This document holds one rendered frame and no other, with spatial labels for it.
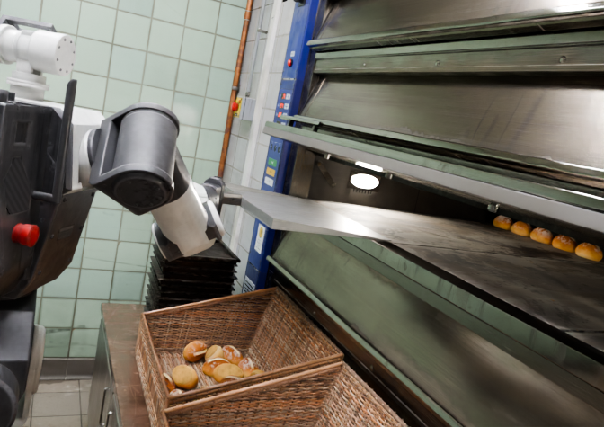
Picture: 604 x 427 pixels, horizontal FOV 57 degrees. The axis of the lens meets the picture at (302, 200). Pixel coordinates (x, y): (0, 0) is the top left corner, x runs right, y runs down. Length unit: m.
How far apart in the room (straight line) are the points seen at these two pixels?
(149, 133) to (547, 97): 0.72
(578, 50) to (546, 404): 0.62
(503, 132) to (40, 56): 0.84
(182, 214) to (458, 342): 0.64
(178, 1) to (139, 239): 1.16
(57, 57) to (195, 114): 1.89
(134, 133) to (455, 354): 0.79
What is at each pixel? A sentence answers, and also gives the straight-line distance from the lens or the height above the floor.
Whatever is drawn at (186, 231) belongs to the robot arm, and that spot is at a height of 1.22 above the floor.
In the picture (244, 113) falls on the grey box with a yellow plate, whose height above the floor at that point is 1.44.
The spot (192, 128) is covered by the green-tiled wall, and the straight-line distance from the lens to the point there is 2.83.
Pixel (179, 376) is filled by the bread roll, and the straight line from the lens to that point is 1.82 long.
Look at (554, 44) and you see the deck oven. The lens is 1.15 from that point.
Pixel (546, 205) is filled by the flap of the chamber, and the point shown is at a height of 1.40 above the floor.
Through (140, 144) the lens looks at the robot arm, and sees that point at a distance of 0.87.
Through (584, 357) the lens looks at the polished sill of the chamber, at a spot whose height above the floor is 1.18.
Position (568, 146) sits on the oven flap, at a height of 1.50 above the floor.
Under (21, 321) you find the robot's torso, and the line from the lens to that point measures 0.98.
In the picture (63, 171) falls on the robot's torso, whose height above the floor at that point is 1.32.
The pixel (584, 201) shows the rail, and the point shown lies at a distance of 0.85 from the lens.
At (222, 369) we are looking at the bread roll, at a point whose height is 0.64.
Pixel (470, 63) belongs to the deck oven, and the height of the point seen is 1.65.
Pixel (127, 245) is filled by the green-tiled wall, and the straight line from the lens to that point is 2.89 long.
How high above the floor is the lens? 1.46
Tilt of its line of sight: 8 degrees down
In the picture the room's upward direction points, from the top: 11 degrees clockwise
